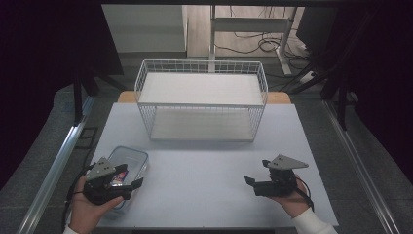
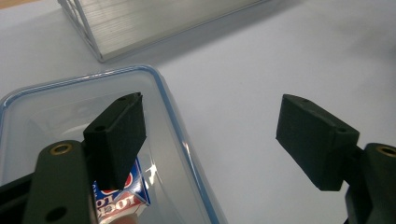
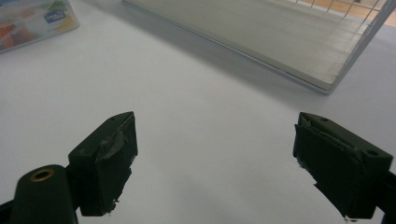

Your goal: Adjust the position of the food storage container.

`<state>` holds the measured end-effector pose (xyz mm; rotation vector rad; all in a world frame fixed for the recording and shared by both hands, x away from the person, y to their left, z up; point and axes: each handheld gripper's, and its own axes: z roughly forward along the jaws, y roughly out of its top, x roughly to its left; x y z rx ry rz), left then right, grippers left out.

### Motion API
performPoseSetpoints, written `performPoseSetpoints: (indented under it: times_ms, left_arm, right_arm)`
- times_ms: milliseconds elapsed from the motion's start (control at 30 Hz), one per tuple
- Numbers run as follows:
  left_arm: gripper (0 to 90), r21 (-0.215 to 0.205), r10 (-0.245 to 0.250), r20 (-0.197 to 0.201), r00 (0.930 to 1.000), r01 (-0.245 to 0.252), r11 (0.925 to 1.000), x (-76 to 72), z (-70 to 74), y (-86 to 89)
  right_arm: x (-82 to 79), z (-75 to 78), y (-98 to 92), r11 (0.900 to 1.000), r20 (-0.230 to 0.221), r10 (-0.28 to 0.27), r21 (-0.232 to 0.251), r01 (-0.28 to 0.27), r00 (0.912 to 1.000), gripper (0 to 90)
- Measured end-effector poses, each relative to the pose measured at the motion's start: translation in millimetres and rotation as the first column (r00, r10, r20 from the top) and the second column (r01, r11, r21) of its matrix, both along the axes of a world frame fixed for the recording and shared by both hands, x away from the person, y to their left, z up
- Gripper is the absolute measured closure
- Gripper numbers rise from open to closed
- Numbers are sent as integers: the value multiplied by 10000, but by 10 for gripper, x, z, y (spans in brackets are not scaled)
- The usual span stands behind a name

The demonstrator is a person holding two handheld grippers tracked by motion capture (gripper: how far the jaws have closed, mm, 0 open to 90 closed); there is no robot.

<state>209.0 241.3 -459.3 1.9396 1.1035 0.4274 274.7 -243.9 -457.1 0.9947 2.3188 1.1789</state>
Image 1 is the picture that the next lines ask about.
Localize white desk frame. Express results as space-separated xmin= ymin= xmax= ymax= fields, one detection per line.
xmin=208 ymin=4 xmax=298 ymax=76

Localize white power strip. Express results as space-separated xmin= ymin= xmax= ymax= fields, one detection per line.
xmin=299 ymin=70 xmax=318 ymax=85

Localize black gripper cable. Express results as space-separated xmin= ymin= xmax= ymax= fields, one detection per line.
xmin=294 ymin=176 xmax=316 ymax=213
xmin=61 ymin=163 xmax=95 ymax=230

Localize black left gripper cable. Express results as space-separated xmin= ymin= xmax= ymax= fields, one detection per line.
xmin=61 ymin=163 xmax=95 ymax=230

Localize clear plastic container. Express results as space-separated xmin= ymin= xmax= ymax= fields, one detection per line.
xmin=106 ymin=145 xmax=150 ymax=211

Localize white wire basket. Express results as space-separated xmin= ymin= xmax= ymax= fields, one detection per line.
xmin=133 ymin=58 xmax=269 ymax=143

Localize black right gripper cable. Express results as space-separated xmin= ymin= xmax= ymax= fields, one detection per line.
xmin=294 ymin=176 xmax=316 ymax=213

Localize person's right hand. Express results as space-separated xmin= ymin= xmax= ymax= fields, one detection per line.
xmin=268 ymin=176 xmax=314 ymax=219

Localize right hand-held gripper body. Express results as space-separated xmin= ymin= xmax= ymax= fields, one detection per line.
xmin=252 ymin=154 xmax=310 ymax=198

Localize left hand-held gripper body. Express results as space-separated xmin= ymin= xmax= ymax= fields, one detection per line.
xmin=82 ymin=156 xmax=134 ymax=206

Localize wooden table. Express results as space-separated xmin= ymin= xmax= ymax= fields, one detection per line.
xmin=117 ymin=90 xmax=292 ymax=105

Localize black floor cables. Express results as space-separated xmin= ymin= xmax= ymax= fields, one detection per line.
xmin=214 ymin=5 xmax=314 ymax=71

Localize black metal stand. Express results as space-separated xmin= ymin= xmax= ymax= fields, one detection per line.
xmin=72 ymin=61 xmax=99 ymax=127
xmin=335 ymin=61 xmax=351 ymax=132

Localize aluminium rail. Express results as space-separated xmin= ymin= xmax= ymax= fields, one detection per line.
xmin=322 ymin=98 xmax=402 ymax=234
xmin=16 ymin=95 xmax=95 ymax=234

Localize dark snack packet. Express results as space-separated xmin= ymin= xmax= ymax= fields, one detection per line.
xmin=110 ymin=170 xmax=130 ymax=188

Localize person's left hand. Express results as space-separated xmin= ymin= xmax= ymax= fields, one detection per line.
xmin=68 ymin=175 xmax=125 ymax=234

